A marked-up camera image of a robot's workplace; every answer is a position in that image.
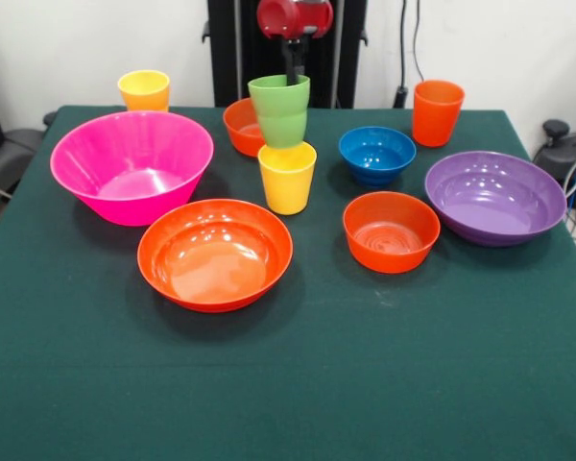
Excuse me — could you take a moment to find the blue plastic bowl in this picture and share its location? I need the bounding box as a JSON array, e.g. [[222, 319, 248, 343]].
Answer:
[[337, 126, 418, 188]]

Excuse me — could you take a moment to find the dark green tablecloth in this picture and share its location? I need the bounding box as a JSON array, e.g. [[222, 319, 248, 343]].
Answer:
[[0, 104, 576, 461]]

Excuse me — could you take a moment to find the purple plastic bowl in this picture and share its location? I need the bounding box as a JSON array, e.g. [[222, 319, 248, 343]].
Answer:
[[423, 150, 568, 249]]

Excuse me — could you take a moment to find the large pink plastic bowl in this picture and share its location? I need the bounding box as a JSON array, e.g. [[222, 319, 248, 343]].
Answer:
[[49, 109, 216, 228]]

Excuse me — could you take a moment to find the thick black cable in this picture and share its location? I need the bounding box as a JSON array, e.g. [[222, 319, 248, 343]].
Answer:
[[394, 0, 410, 109]]

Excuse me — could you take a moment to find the thin black cable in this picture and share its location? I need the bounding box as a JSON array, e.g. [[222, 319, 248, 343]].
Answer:
[[412, 0, 427, 83]]

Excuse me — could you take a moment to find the large orange plastic bowl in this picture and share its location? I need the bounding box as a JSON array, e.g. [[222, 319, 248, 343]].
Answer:
[[136, 198, 295, 314]]

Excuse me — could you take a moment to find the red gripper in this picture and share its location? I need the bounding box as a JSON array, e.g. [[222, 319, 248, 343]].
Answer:
[[256, 0, 335, 86]]

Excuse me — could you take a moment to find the yellow plastic cup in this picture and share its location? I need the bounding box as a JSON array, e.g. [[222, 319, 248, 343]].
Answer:
[[257, 140, 319, 216], [116, 69, 171, 100]]

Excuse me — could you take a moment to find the black stand base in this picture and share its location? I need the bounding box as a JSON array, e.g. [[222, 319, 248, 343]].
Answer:
[[0, 110, 59, 198], [531, 119, 576, 212]]

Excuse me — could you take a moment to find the green plastic cup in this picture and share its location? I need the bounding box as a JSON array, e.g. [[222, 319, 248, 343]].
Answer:
[[247, 73, 312, 149]]

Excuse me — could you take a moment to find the small orange plastic bowl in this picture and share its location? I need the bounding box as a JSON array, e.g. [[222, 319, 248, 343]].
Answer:
[[222, 97, 269, 158], [342, 190, 442, 276]]

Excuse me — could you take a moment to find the light orange plastic cup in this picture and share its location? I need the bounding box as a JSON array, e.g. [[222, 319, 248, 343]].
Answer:
[[122, 91, 170, 113]]

